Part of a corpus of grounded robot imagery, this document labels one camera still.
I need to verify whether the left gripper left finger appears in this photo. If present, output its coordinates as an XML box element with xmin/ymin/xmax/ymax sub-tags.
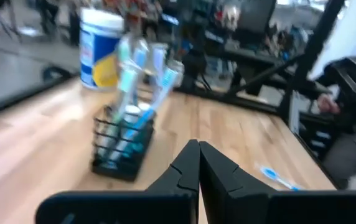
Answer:
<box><xmin>146</xmin><ymin>139</ymin><xmax>200</xmax><ymax>192</ymax></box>

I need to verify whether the teal toothbrush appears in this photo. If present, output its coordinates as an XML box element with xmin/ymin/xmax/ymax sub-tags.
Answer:
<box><xmin>98</xmin><ymin>67</ymin><xmax>138</xmax><ymax>156</ymax></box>

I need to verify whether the Lysol wipes canister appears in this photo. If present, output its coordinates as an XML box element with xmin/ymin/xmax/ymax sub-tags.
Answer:
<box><xmin>78</xmin><ymin>7</ymin><xmax>125</xmax><ymax>91</ymax></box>

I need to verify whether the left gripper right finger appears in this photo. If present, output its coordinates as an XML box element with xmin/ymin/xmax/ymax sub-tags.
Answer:
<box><xmin>199</xmin><ymin>141</ymin><xmax>275</xmax><ymax>224</ymax></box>

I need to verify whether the black wire toothbrush holder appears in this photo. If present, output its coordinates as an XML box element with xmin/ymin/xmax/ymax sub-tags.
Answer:
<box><xmin>91</xmin><ymin>105</ymin><xmax>157</xmax><ymax>183</ymax></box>

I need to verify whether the green toothbrush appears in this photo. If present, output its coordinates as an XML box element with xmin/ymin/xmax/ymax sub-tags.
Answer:
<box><xmin>112</xmin><ymin>35</ymin><xmax>133</xmax><ymax>122</ymax></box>

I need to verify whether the blue toothbrush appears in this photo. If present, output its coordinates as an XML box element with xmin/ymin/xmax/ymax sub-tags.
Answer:
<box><xmin>254</xmin><ymin>161</ymin><xmax>305</xmax><ymax>192</ymax></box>
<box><xmin>106</xmin><ymin>62</ymin><xmax>180</xmax><ymax>166</ymax></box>

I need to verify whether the white label strip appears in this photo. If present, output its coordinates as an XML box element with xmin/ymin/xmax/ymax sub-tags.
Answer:
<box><xmin>288</xmin><ymin>89</ymin><xmax>301</xmax><ymax>135</ymax></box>

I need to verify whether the person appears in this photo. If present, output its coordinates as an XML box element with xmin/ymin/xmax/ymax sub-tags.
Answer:
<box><xmin>316</xmin><ymin>20</ymin><xmax>356</xmax><ymax>190</ymax></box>

